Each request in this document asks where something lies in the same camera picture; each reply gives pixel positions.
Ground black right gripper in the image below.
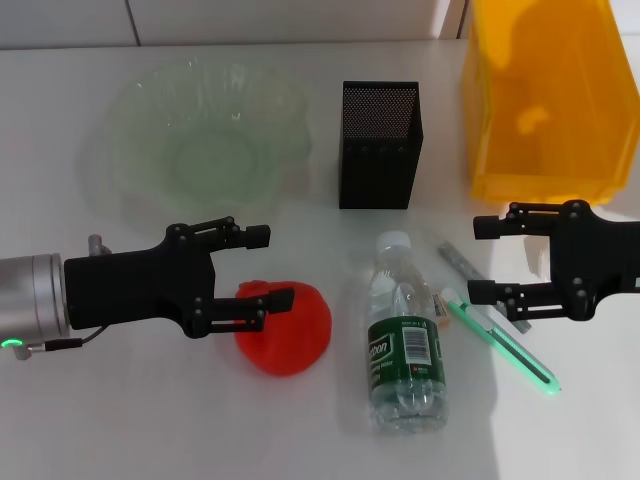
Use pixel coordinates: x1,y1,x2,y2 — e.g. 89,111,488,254
467,199,640,322

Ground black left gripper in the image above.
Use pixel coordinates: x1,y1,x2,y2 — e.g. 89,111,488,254
63,216,296,339

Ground red orange fruit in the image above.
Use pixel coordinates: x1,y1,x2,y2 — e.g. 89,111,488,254
233,279,333,377

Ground clear green-label water bottle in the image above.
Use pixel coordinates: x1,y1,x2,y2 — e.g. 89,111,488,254
366,230,450,437

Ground grey glitter pen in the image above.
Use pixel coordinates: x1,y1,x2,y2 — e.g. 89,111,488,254
437,241,533,335

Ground beige eraser with barcode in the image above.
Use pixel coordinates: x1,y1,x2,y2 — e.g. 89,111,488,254
430,292,454,329

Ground green utility knife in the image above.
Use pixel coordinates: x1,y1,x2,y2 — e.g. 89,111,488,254
442,287,561,399

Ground green glass fruit plate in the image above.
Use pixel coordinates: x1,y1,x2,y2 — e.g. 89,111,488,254
79,54,314,214

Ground black mesh pen holder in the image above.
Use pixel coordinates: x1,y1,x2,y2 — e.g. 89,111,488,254
338,79,425,210

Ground yellow plastic bin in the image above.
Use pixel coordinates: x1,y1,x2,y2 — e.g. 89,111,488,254
459,0,640,205

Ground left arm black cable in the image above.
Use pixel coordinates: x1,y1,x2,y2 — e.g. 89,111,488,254
12,233,112,362

